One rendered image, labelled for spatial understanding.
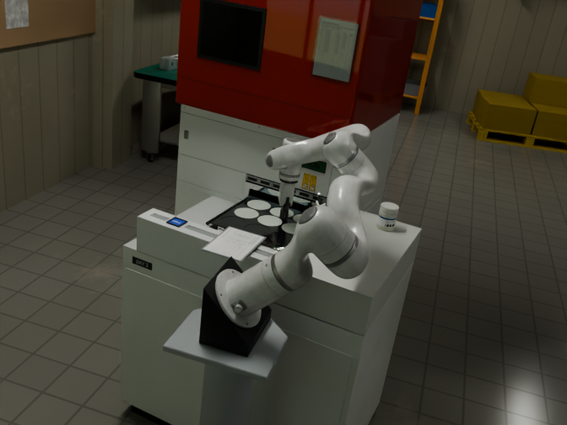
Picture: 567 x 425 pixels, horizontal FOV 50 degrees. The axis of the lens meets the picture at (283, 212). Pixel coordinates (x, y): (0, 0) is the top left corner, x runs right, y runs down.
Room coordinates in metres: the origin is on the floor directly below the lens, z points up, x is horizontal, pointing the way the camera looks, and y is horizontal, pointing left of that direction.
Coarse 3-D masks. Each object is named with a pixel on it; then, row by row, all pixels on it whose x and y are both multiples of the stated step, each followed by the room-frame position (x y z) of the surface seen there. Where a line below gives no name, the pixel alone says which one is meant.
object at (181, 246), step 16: (144, 224) 1.96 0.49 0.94; (160, 224) 1.93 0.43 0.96; (192, 224) 1.97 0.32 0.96; (144, 240) 1.96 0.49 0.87; (160, 240) 1.93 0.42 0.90; (176, 240) 1.91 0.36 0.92; (192, 240) 1.88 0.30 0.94; (208, 240) 1.86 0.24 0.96; (160, 256) 1.93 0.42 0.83; (176, 256) 1.90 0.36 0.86; (192, 256) 1.88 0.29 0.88; (208, 256) 1.85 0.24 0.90; (256, 256) 1.79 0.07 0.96; (208, 272) 1.85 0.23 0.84
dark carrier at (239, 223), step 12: (240, 204) 2.34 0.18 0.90; (276, 204) 2.39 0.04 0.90; (228, 216) 2.21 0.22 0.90; (276, 216) 2.27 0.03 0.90; (240, 228) 2.12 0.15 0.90; (252, 228) 2.13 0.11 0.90; (264, 228) 2.15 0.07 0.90; (276, 228) 2.16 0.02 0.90; (264, 240) 2.04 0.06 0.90; (276, 240) 2.05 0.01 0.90; (288, 240) 2.07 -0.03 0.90
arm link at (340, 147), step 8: (344, 128) 2.03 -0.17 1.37; (352, 128) 1.99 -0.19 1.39; (360, 128) 1.98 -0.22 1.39; (368, 128) 2.01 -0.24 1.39; (328, 136) 1.86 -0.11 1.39; (336, 136) 1.84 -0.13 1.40; (344, 136) 1.84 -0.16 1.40; (352, 136) 1.87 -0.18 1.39; (360, 136) 1.92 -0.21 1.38; (368, 136) 1.96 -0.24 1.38; (328, 144) 1.83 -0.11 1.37; (336, 144) 1.82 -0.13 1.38; (344, 144) 1.82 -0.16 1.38; (352, 144) 1.84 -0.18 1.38; (360, 144) 1.93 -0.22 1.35; (368, 144) 1.96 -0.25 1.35; (328, 152) 1.82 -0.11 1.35; (336, 152) 1.81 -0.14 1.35; (344, 152) 1.81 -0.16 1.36; (352, 152) 1.82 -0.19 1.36; (328, 160) 1.85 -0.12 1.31; (336, 160) 1.82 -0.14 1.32; (344, 160) 1.81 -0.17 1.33
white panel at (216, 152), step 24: (192, 120) 2.62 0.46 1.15; (216, 120) 2.58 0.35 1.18; (240, 120) 2.53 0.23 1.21; (192, 144) 2.62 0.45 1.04; (216, 144) 2.57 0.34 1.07; (240, 144) 2.53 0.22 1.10; (264, 144) 2.48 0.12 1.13; (192, 168) 2.62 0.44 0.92; (216, 168) 2.57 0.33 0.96; (240, 168) 2.52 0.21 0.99; (264, 168) 2.48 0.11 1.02; (216, 192) 2.57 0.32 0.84; (240, 192) 2.52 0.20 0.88; (312, 192) 2.39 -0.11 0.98
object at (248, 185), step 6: (246, 180) 2.51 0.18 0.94; (246, 186) 2.49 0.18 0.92; (252, 186) 2.48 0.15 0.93; (258, 186) 2.47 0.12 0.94; (264, 186) 2.47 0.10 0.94; (246, 192) 2.49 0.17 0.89; (264, 192) 2.46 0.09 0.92; (270, 192) 2.45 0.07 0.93; (276, 192) 2.44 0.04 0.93; (294, 198) 2.40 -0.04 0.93; (300, 198) 2.39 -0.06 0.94; (306, 204) 2.38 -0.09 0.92; (312, 204) 2.37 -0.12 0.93
